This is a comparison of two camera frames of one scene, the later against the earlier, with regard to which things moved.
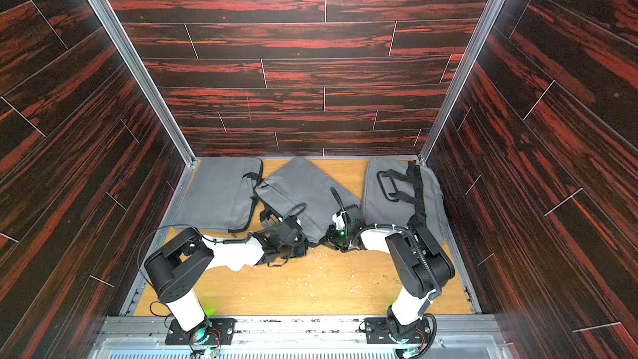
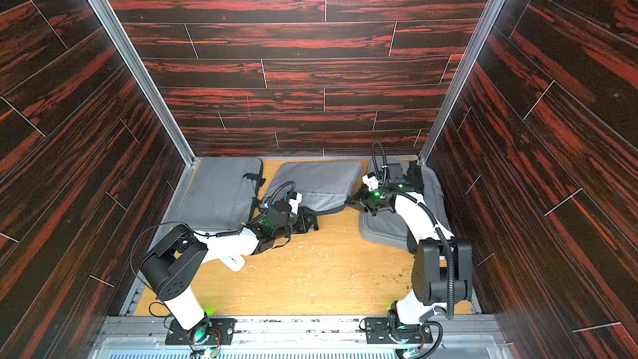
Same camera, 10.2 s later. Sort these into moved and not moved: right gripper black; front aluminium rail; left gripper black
Moved: left gripper black; right gripper black
Not moved: front aluminium rail
